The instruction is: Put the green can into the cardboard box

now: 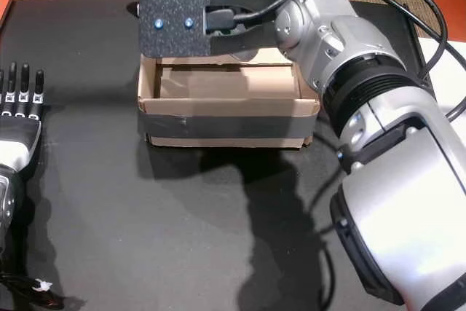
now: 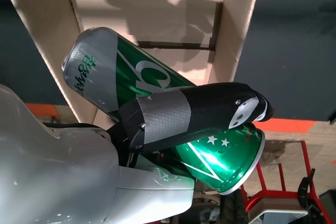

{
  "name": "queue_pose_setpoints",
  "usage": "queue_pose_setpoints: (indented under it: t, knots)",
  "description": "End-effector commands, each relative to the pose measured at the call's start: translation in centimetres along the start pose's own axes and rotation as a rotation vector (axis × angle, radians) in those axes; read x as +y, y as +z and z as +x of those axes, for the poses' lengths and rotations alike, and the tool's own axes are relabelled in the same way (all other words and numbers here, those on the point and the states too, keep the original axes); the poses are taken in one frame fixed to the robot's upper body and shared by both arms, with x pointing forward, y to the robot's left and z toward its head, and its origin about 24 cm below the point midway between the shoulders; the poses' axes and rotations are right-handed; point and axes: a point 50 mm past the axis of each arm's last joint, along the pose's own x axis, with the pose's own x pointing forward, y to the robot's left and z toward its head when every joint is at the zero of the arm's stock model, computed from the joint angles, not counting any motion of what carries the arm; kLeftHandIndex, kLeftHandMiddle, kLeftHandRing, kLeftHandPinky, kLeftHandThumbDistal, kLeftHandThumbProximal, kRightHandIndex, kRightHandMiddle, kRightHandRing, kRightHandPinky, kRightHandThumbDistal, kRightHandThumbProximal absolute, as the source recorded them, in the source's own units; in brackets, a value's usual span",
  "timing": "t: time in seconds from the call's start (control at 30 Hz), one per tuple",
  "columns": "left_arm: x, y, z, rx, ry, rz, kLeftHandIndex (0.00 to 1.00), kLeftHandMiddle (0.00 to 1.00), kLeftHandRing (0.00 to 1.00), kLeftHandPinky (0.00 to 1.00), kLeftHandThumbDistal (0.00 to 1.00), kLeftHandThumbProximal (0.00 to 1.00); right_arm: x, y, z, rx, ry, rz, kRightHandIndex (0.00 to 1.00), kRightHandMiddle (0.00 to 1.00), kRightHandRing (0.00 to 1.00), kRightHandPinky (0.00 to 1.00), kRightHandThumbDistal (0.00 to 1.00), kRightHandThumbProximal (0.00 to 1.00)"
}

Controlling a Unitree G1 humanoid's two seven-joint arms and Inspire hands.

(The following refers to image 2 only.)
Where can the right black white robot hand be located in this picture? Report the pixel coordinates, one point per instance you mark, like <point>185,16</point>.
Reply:
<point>65,176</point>

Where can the green soda can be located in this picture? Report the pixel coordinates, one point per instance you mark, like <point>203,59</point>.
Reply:
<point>126,66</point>

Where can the open cardboard box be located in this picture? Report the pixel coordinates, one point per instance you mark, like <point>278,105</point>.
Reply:
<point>39,24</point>

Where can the red metal frame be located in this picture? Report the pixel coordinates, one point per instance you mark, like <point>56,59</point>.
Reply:
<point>262,197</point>

